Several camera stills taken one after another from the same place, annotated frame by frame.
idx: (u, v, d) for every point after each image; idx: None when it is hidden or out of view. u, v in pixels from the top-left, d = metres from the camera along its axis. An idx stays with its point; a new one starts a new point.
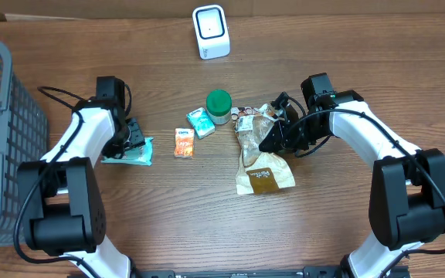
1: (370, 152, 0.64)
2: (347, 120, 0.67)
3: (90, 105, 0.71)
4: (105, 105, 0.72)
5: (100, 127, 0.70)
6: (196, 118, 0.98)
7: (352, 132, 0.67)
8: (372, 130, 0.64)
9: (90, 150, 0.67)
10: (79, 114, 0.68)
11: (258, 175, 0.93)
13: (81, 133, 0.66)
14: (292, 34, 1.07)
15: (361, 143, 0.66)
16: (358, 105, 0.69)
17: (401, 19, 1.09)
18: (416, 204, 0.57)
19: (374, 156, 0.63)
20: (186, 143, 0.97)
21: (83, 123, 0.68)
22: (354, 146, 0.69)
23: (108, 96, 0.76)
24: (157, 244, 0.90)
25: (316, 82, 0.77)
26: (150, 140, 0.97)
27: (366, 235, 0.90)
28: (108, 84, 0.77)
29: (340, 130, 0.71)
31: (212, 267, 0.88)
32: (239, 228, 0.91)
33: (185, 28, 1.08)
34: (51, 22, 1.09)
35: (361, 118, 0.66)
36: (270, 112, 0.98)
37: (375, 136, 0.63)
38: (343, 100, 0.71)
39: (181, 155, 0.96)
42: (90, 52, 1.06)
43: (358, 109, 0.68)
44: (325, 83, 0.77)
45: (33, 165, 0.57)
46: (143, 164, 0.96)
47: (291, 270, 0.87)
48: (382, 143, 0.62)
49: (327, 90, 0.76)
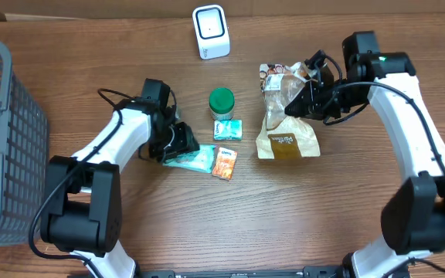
1: (403, 147, 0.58)
2: (390, 103, 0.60)
3: (132, 106, 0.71)
4: (147, 109, 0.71)
5: (138, 131, 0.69)
6: (222, 130, 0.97)
7: (392, 116, 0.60)
8: (416, 127, 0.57)
9: (123, 153, 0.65)
10: (122, 116, 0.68)
11: (280, 140, 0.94)
13: (119, 135, 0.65)
14: (292, 34, 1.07)
15: (397, 134, 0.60)
16: (409, 81, 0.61)
17: (401, 19, 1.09)
18: (438, 220, 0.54)
19: (406, 157, 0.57)
20: (227, 164, 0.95)
21: (122, 125, 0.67)
22: (388, 129, 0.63)
23: (151, 99, 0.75)
24: (157, 244, 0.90)
25: (361, 38, 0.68)
26: (212, 147, 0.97)
27: (365, 235, 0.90)
28: (154, 86, 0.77)
29: (378, 106, 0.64)
31: (212, 267, 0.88)
32: (239, 228, 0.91)
33: (185, 28, 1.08)
34: (51, 22, 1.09)
35: (406, 104, 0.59)
36: (302, 72, 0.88)
37: (417, 137, 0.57)
38: (394, 63, 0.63)
39: (220, 175, 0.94)
42: (90, 52, 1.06)
43: (410, 93, 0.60)
44: (371, 42, 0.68)
45: (62, 161, 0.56)
46: (202, 172, 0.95)
47: (290, 270, 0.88)
48: (420, 147, 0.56)
49: (371, 49, 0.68)
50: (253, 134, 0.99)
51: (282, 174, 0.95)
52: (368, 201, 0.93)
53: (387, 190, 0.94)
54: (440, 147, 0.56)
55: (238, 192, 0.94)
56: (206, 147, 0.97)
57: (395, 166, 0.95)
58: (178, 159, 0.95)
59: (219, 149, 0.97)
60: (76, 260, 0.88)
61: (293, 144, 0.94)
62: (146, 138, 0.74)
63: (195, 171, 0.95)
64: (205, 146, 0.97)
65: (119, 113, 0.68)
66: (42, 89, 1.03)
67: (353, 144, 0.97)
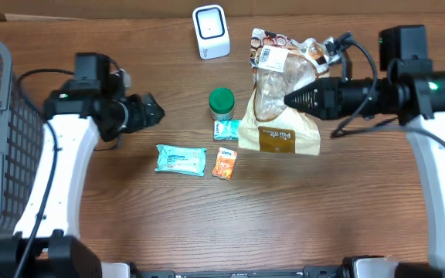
1: (438, 213, 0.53)
2: (434, 161, 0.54)
3: (65, 103, 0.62)
4: (82, 103, 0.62)
5: (83, 144, 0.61)
6: (222, 130, 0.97)
7: (432, 174, 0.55)
8: None
9: (75, 180, 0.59)
10: (56, 139, 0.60)
11: (273, 134, 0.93)
13: (61, 166, 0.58)
14: (292, 34, 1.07)
15: (433, 193, 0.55)
16: None
17: (401, 19, 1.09)
18: None
19: (440, 225, 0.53)
20: (227, 164, 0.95)
21: (59, 150, 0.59)
22: (424, 183, 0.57)
23: (87, 79, 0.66)
24: (157, 244, 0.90)
25: (407, 35, 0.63)
26: (203, 150, 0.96)
27: (365, 235, 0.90)
28: (87, 62, 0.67)
29: (417, 151, 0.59)
31: (212, 267, 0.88)
32: (239, 228, 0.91)
33: (185, 28, 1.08)
34: (51, 22, 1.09)
35: None
36: (310, 53, 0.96)
37: None
38: None
39: (220, 175, 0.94)
42: (91, 52, 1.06)
43: None
44: (418, 44, 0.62)
45: (7, 243, 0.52)
46: (195, 175, 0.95)
47: (290, 270, 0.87)
48: None
49: (417, 58, 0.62)
50: None
51: (283, 174, 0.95)
52: (368, 201, 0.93)
53: (388, 189, 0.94)
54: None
55: (237, 192, 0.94)
56: (197, 150, 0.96)
57: (395, 166, 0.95)
58: (170, 164, 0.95)
59: (219, 149, 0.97)
60: None
61: (290, 140, 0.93)
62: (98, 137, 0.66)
63: (189, 175, 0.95)
64: (197, 149, 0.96)
65: (51, 132, 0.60)
66: (42, 89, 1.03)
67: (353, 143, 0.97)
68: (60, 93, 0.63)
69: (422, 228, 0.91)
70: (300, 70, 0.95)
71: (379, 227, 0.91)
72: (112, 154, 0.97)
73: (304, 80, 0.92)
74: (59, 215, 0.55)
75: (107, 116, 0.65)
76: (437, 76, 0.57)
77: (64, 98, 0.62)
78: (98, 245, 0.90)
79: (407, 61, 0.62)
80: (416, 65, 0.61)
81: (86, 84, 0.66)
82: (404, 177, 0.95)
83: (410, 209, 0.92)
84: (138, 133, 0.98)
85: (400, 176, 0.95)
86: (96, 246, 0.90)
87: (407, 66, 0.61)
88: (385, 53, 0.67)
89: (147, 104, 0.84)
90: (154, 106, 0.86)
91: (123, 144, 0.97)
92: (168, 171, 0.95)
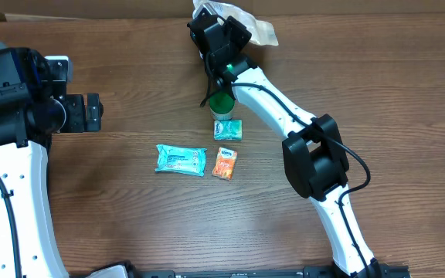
1: (270, 120, 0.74)
2: (247, 93, 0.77)
3: None
4: (12, 118, 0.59)
5: (34, 178, 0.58)
6: (222, 130, 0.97)
7: (254, 103, 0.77)
8: (272, 103, 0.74)
9: (42, 219, 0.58)
10: (2, 182, 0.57)
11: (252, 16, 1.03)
13: (19, 215, 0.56)
14: (292, 34, 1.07)
15: (260, 111, 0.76)
16: (254, 73, 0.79)
17: (401, 19, 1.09)
18: (317, 158, 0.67)
19: (277, 127, 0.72)
20: (227, 164, 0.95)
21: (11, 195, 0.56)
22: (257, 110, 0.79)
23: (11, 85, 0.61)
24: (157, 244, 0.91)
25: (210, 35, 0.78)
26: (203, 150, 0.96)
27: (366, 235, 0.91)
28: (3, 63, 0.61)
29: (241, 99, 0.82)
31: (212, 267, 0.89)
32: (239, 228, 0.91)
33: (185, 28, 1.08)
34: (51, 22, 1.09)
35: (261, 91, 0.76)
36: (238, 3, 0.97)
37: (277, 110, 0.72)
38: (238, 66, 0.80)
39: (220, 175, 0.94)
42: (90, 52, 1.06)
43: (258, 83, 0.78)
44: (219, 39, 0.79)
45: None
46: (195, 175, 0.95)
47: (291, 270, 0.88)
48: (283, 116, 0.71)
49: (223, 45, 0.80)
50: (252, 133, 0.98)
51: (283, 174, 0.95)
52: (368, 201, 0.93)
53: (388, 189, 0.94)
54: (293, 108, 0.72)
55: (238, 192, 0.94)
56: (197, 150, 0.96)
57: (395, 166, 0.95)
58: (170, 164, 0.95)
59: (219, 149, 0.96)
60: (76, 260, 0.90)
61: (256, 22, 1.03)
62: (39, 143, 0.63)
63: (190, 175, 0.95)
64: (197, 149, 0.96)
65: None
66: None
67: (354, 143, 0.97)
68: None
69: (422, 228, 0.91)
70: (268, 32, 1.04)
71: (379, 227, 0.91)
72: (111, 154, 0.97)
73: (270, 38, 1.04)
74: (37, 270, 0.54)
75: (45, 123, 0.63)
76: (233, 62, 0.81)
77: None
78: (98, 245, 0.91)
79: (217, 52, 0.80)
80: (222, 51, 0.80)
81: (12, 89, 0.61)
82: (404, 177, 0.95)
83: (411, 210, 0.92)
84: (138, 133, 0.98)
85: (401, 177, 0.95)
86: (97, 246, 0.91)
87: (218, 55, 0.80)
88: (202, 40, 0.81)
89: (91, 108, 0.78)
90: (100, 107, 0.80)
91: (123, 144, 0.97)
92: (168, 171, 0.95)
